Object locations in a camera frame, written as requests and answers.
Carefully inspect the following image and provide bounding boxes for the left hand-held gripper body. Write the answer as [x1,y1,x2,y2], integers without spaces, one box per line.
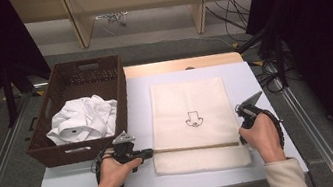
[109,129,143,166]

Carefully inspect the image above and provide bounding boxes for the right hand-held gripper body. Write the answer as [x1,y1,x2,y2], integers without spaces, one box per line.
[234,90,269,130]

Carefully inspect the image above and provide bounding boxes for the white shirt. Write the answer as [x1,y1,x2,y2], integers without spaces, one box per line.
[40,90,123,148]

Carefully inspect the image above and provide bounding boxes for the cream drawstring laundry bag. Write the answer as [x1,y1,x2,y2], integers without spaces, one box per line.
[141,71,254,181]

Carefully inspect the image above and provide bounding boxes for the brown woven basket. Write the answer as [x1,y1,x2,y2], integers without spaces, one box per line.
[12,53,139,172]

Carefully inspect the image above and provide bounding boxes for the person's right hand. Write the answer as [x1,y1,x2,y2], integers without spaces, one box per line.
[236,109,287,167]

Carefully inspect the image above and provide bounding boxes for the person's left hand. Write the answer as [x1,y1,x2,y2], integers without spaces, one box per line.
[92,146,148,187]

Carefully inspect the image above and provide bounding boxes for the black tripod stand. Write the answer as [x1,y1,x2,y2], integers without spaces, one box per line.
[234,24,291,95]

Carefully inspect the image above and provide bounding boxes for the black metal stand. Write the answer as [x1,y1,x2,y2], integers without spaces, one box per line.
[0,57,60,129]

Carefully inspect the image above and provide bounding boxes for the black floor cables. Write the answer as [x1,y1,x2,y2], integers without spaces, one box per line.
[248,51,304,98]

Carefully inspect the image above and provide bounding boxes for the black hanging cables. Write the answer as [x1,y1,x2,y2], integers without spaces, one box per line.
[203,0,255,39]

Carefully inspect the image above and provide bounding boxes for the white cable bundle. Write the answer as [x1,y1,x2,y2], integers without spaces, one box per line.
[94,9,131,32]

